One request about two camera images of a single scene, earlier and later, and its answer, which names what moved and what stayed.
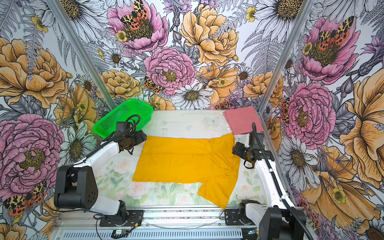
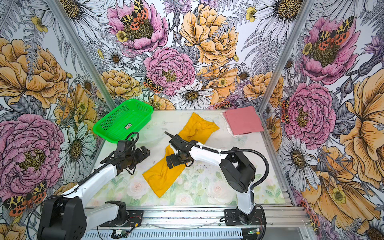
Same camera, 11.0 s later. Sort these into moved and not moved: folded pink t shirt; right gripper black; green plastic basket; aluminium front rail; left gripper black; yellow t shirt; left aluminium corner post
Moved: left gripper black; right gripper black; yellow t shirt
Not moved: left aluminium corner post; aluminium front rail; green plastic basket; folded pink t shirt
